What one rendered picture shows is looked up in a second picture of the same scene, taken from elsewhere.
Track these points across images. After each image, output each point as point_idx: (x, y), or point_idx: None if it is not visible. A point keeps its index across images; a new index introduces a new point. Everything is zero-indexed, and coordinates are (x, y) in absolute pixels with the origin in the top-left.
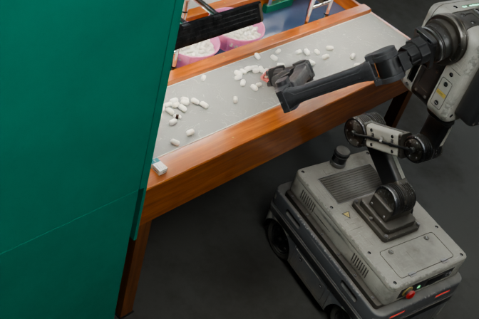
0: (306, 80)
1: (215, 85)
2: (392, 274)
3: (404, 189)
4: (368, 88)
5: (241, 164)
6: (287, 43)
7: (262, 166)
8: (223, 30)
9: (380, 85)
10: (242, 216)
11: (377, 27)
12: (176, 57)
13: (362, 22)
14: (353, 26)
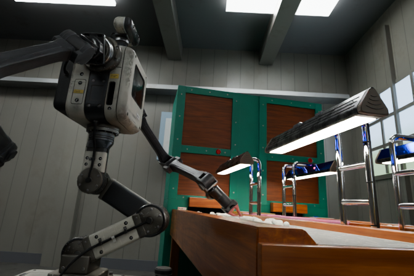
0: (187, 171)
1: None
2: (40, 271)
3: (81, 236)
4: (202, 221)
5: (177, 231)
6: (297, 226)
7: None
8: (230, 164)
9: (207, 229)
10: None
11: (377, 243)
12: (257, 206)
13: (389, 241)
14: (363, 238)
